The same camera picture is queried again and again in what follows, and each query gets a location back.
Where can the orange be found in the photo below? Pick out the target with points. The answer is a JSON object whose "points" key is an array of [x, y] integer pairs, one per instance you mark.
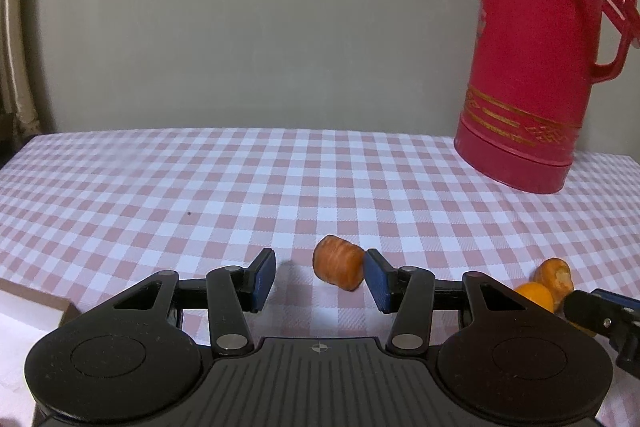
{"points": [[535, 296]]}

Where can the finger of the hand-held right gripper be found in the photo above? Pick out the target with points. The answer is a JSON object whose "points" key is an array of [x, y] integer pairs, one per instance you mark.
{"points": [[595, 314], [622, 302]]}

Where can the pink checkered tablecloth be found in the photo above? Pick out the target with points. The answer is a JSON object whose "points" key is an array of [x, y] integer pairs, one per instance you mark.
{"points": [[200, 187]]}

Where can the brown cardboard box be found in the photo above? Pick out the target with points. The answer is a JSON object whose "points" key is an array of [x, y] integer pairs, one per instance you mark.
{"points": [[25, 337]]}

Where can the red thermos flask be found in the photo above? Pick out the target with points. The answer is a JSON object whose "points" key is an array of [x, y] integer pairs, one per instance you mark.
{"points": [[525, 57]]}

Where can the wicker wooden chair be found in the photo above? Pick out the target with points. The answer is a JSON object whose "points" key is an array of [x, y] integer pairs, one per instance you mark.
{"points": [[7, 142]]}

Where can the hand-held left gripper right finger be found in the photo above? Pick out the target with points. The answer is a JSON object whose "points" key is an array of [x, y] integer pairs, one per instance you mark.
{"points": [[377, 279]]}

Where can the carrot piece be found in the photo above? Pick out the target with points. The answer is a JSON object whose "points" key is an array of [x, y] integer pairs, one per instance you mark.
{"points": [[550, 272], [337, 263]]}

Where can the striped beige curtain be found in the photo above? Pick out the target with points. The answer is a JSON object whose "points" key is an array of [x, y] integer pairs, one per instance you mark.
{"points": [[17, 57]]}

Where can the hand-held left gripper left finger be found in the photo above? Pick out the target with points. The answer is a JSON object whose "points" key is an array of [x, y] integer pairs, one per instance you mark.
{"points": [[262, 279]]}

